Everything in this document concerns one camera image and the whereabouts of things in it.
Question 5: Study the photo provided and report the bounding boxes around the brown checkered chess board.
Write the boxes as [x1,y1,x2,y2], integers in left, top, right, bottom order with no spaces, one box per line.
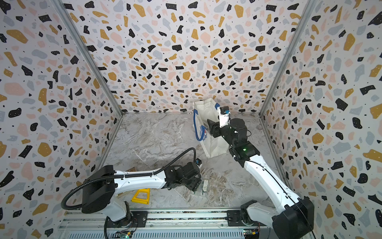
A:
[127,167,137,172]

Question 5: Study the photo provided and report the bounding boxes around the clear compass set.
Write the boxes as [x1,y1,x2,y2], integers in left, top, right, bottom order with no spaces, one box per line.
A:
[201,179,209,195]

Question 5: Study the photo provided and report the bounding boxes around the white canvas bag blue handles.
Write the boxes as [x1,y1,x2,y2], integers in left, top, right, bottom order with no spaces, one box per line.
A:
[193,98,229,158]

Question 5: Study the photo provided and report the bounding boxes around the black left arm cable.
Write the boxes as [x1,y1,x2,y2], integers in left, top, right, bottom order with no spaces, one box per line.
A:
[60,147,197,211]

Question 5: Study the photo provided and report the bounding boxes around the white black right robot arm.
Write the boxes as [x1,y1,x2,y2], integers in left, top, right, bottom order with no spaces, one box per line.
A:
[208,118,314,239]

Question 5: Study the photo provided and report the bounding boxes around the yellow plastic triangular stand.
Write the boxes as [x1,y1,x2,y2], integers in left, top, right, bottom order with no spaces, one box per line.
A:
[131,189,150,205]

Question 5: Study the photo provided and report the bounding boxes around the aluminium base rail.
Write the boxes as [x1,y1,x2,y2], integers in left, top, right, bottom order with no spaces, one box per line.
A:
[56,207,314,239]

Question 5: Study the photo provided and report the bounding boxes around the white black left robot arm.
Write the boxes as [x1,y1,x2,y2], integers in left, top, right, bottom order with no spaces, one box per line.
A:
[61,162,202,227]

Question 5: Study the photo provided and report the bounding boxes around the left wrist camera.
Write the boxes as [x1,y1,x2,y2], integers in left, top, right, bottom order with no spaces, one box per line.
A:
[195,158,203,168]

